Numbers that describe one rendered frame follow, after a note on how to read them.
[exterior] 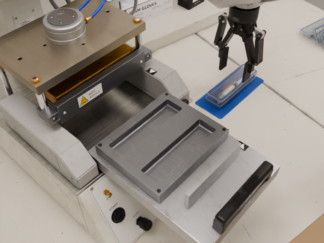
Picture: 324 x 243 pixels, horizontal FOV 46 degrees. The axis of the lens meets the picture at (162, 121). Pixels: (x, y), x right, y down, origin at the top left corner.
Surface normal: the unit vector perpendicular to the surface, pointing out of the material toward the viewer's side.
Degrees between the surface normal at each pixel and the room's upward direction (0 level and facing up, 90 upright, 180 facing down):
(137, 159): 0
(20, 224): 0
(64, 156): 41
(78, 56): 0
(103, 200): 65
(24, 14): 90
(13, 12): 90
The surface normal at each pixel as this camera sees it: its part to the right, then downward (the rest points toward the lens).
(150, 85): -0.67, 0.55
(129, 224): 0.67, 0.16
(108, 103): -0.01, -0.68
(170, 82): 0.47, -0.19
